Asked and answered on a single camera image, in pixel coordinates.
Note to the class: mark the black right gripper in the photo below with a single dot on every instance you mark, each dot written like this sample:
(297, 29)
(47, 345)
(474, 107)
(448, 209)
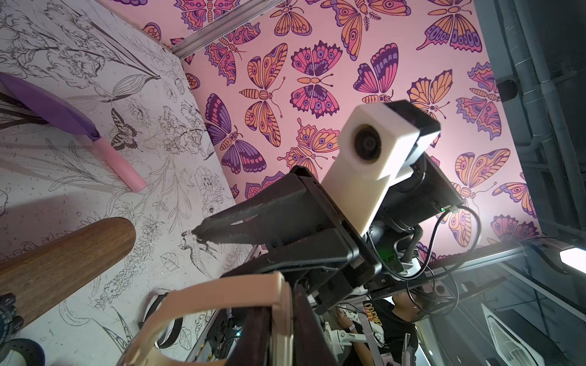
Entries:
(309, 240)

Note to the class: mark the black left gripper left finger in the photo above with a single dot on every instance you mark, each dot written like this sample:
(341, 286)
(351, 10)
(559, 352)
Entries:
(253, 347)

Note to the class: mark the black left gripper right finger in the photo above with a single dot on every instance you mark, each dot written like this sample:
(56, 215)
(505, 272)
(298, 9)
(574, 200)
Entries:
(309, 342)

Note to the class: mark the black chunky sport watch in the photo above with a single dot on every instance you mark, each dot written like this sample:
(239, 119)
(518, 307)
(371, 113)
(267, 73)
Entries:
(11, 323)

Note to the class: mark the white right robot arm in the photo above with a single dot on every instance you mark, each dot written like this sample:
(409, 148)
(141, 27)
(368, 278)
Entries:
(391, 236)

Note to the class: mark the wooden watch stand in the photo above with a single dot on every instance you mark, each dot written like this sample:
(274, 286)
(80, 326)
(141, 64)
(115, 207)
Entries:
(44, 277)

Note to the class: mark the purple pink garden trowel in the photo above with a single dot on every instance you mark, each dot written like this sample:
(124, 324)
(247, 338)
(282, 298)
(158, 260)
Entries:
(64, 116)

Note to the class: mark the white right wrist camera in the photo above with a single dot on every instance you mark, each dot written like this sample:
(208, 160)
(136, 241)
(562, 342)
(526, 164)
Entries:
(377, 147)

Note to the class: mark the aluminium frame post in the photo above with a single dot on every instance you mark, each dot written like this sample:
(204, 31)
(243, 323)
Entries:
(224, 25)

